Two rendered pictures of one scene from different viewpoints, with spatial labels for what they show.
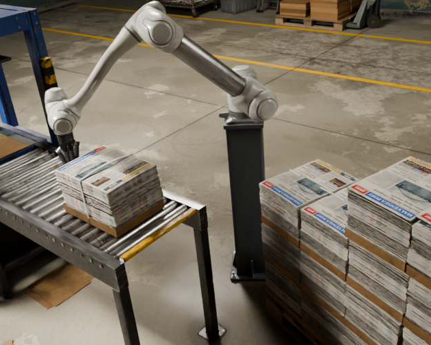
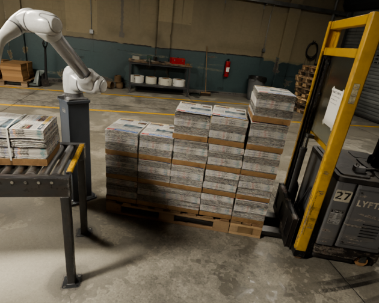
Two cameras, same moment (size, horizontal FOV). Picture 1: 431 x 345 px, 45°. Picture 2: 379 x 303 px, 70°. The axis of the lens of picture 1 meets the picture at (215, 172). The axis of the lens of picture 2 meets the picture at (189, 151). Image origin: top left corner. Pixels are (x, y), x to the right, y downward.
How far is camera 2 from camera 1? 1.30 m
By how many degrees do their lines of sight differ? 50
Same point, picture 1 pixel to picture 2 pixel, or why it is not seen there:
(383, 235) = (195, 128)
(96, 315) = not seen: outside the picture
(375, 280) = (190, 153)
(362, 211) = (183, 121)
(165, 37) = (59, 28)
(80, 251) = (24, 180)
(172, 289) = (35, 224)
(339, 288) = (167, 168)
